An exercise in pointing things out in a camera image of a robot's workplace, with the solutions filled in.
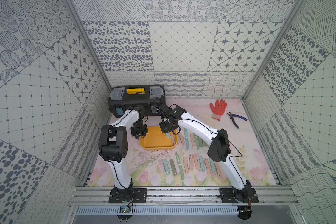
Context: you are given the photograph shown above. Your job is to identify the red work glove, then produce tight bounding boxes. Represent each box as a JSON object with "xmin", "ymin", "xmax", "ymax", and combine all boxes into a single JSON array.
[{"xmin": 210, "ymin": 99, "xmax": 227, "ymax": 121}]

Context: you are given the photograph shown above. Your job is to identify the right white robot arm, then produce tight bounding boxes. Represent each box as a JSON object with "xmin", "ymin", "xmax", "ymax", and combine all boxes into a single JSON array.
[{"xmin": 153, "ymin": 97, "xmax": 252, "ymax": 205}]

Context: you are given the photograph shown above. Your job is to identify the yellow plastic storage box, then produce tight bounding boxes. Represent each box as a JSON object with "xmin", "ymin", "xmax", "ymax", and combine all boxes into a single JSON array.
[{"xmin": 140, "ymin": 127, "xmax": 178, "ymax": 151}]

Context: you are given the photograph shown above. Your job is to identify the aluminium frame rail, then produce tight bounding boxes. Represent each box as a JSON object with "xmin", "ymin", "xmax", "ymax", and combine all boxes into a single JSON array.
[{"xmin": 69, "ymin": 186, "xmax": 298, "ymax": 205}]

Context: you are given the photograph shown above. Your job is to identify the beige pink knife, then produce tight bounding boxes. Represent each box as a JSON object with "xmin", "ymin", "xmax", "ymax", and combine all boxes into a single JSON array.
[{"xmin": 183, "ymin": 157, "xmax": 189, "ymax": 174}]

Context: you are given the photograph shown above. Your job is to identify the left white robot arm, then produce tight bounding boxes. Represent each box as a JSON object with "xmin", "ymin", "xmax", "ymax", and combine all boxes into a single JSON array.
[{"xmin": 99, "ymin": 106, "xmax": 148, "ymax": 203}]

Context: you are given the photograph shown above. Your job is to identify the blue handled pliers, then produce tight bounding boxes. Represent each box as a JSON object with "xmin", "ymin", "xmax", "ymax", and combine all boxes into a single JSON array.
[{"xmin": 227, "ymin": 112, "xmax": 248, "ymax": 129}]

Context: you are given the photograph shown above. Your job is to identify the long green knife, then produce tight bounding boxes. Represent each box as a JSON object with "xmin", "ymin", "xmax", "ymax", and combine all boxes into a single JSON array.
[{"xmin": 175, "ymin": 153, "xmax": 184, "ymax": 180}]

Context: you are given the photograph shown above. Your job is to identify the long teal knife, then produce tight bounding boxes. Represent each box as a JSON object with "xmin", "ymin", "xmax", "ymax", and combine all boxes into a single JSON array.
[{"xmin": 184, "ymin": 129, "xmax": 189, "ymax": 150}]

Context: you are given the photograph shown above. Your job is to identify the green sheath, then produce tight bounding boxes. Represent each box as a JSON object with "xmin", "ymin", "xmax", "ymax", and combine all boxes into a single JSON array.
[{"xmin": 198, "ymin": 137, "xmax": 204, "ymax": 147}]

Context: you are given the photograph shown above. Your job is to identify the black plastic toolbox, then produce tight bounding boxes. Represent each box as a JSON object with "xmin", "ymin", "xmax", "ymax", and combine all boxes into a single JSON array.
[{"xmin": 108, "ymin": 85, "xmax": 166, "ymax": 118}]

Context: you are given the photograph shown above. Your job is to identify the light teal folding knife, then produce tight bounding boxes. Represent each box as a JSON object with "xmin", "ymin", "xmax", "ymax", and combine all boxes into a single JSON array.
[{"xmin": 162, "ymin": 159, "xmax": 170, "ymax": 175}]

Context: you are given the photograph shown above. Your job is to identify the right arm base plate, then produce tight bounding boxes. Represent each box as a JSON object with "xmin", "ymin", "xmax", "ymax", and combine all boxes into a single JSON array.
[{"xmin": 217, "ymin": 188, "xmax": 259, "ymax": 203}]

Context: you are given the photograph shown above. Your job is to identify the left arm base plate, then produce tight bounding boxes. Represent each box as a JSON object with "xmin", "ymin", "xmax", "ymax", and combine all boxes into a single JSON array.
[{"xmin": 108, "ymin": 187, "xmax": 147, "ymax": 203}]

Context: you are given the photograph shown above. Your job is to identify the pale pink folding knife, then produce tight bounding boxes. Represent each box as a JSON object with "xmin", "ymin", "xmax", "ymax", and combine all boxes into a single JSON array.
[{"xmin": 178, "ymin": 133, "xmax": 186, "ymax": 146}]

